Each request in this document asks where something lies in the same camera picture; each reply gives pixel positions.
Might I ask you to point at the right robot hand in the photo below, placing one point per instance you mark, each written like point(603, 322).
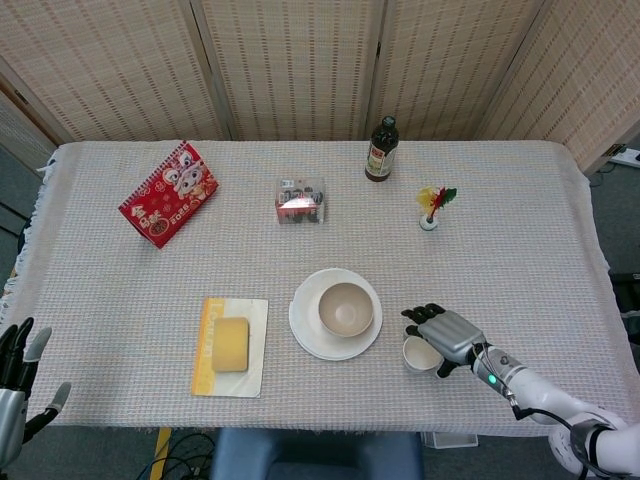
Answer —
point(450, 335)

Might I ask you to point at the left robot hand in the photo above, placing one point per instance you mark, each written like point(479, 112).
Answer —
point(12, 405)

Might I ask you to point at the beige bowl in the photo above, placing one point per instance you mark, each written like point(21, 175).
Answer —
point(345, 312)

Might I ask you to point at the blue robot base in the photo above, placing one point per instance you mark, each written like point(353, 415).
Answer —
point(320, 455)

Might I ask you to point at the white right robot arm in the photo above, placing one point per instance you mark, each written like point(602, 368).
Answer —
point(540, 395)

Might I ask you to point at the white paper plate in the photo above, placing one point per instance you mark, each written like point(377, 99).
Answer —
point(305, 305)
point(304, 343)

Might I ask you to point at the white paper cup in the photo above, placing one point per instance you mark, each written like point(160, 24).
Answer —
point(420, 355)

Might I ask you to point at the colourful feather shuttlecock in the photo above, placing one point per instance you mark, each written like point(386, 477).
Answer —
point(434, 200)

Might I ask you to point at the white woven tablecloth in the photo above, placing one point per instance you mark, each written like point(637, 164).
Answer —
point(150, 300)

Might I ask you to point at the black equipment base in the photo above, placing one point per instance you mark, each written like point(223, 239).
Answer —
point(627, 285)

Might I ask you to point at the dark sauce bottle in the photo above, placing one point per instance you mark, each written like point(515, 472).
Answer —
point(381, 155)

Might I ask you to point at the clear box of toy fruit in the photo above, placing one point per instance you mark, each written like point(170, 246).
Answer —
point(300, 202)

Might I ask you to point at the yellow sponge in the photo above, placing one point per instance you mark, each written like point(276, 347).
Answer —
point(230, 345)

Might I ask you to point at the white power strip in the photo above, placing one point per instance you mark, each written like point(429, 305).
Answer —
point(627, 156)

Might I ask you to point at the red desk calendar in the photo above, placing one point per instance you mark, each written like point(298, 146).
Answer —
point(170, 200)

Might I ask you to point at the beige folding screen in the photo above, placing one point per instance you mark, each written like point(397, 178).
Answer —
point(300, 65)

